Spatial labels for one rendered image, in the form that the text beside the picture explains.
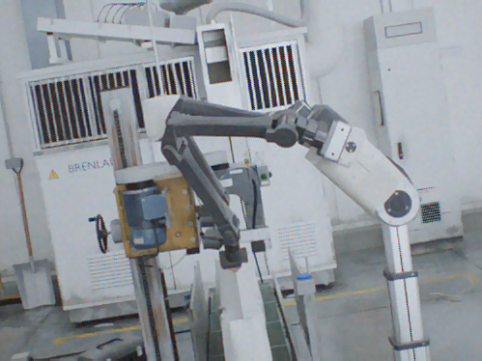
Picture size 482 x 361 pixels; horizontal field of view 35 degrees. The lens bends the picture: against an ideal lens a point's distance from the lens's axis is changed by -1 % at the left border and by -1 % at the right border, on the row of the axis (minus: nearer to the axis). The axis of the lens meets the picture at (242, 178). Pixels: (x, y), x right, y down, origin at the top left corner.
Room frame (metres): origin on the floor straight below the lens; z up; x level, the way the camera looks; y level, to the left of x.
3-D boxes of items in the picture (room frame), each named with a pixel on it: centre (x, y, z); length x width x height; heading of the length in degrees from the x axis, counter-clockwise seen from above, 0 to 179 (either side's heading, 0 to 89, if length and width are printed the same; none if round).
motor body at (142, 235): (3.14, 0.42, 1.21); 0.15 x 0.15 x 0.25
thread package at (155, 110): (3.15, 0.28, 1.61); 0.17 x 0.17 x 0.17
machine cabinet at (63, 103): (6.54, 0.48, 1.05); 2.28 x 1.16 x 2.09; 91
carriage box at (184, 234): (3.38, 0.40, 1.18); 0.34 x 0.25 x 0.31; 91
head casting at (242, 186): (3.42, 0.06, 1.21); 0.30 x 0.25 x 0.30; 1
